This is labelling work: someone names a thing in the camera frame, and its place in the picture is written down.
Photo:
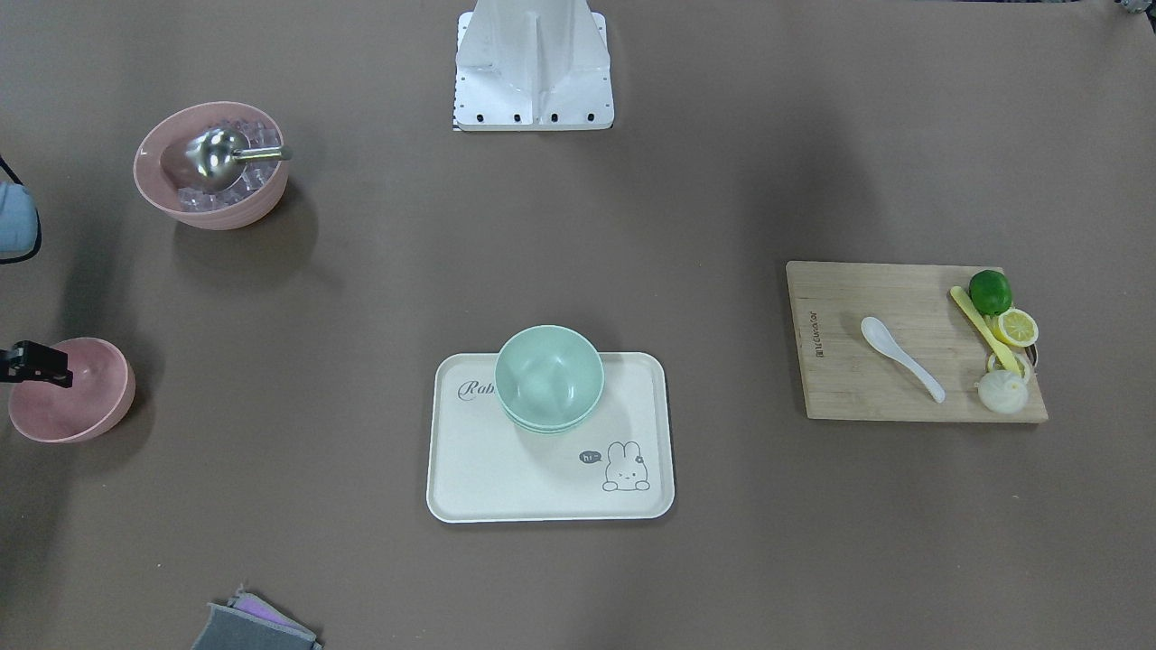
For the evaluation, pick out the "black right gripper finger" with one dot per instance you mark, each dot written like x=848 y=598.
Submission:
x=28 y=360

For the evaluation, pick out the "small pink bowl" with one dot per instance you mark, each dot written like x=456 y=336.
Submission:
x=102 y=391

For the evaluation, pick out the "white ceramic spoon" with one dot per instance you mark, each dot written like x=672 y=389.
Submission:
x=878 y=336

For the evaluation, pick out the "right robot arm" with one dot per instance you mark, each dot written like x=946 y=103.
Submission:
x=21 y=239

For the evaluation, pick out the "large pink bowl with ice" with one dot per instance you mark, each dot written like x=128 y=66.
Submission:
x=245 y=201

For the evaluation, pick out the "green bowl stack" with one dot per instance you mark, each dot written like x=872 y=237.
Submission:
x=548 y=379

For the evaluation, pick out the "metal ice scoop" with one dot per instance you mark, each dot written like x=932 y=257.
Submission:
x=217 y=158

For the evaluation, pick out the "gray cloth pad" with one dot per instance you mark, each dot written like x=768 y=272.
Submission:
x=247 y=621

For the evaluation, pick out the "cream rabbit tray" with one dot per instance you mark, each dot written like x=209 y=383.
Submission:
x=616 y=466

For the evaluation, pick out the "white column base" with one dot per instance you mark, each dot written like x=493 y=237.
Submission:
x=532 y=66

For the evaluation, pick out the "wooden cutting board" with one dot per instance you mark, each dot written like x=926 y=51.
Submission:
x=844 y=379

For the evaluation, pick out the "green lime toy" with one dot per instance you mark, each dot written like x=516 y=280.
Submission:
x=990 y=292

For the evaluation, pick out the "yellow plastic knife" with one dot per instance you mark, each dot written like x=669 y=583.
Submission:
x=1003 y=354

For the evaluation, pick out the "white garlic bulb toy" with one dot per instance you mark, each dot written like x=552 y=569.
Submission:
x=1003 y=391

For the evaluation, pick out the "yellow lemon slice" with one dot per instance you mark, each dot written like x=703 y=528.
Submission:
x=1015 y=328

